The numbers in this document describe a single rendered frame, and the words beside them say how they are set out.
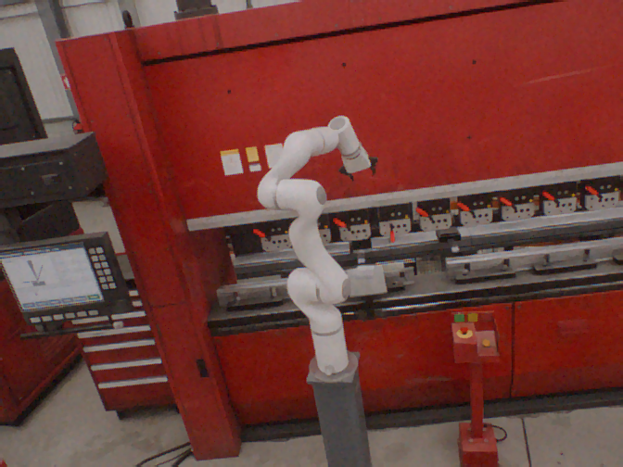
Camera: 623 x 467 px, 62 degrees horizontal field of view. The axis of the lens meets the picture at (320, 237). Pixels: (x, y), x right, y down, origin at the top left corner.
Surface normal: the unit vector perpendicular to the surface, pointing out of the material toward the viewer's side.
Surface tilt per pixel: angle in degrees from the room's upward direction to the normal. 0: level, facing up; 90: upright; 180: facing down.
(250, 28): 90
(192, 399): 90
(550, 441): 0
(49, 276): 90
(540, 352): 90
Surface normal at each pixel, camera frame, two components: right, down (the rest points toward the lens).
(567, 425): -0.15, -0.90
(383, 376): -0.01, 0.42
